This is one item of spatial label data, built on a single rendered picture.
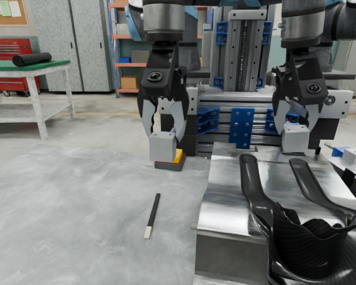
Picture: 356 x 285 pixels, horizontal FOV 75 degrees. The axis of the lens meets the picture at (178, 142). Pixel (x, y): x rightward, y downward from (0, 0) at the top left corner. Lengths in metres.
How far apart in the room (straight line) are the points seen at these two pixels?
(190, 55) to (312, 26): 0.50
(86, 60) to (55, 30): 0.86
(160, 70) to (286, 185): 0.32
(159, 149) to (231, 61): 0.64
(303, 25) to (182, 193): 0.42
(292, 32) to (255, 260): 0.41
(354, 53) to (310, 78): 5.77
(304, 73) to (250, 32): 0.60
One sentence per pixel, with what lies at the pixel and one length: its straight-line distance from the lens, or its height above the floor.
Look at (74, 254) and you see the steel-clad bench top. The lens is 0.48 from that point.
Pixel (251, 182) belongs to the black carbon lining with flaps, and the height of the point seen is 0.88.
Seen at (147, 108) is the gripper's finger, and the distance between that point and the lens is 0.48.
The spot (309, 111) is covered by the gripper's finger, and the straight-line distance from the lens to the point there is 0.60.
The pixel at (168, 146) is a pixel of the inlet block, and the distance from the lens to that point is 0.47.
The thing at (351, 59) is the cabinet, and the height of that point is 0.83.
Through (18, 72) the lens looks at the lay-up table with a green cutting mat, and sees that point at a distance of 3.26.
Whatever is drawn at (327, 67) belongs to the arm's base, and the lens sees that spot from 1.02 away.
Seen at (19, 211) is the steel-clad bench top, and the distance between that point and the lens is 0.62.
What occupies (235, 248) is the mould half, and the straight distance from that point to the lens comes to 0.30.
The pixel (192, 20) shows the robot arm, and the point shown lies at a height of 1.21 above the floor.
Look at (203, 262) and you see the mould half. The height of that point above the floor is 0.89.
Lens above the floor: 1.13
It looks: 23 degrees down
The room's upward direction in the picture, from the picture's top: straight up
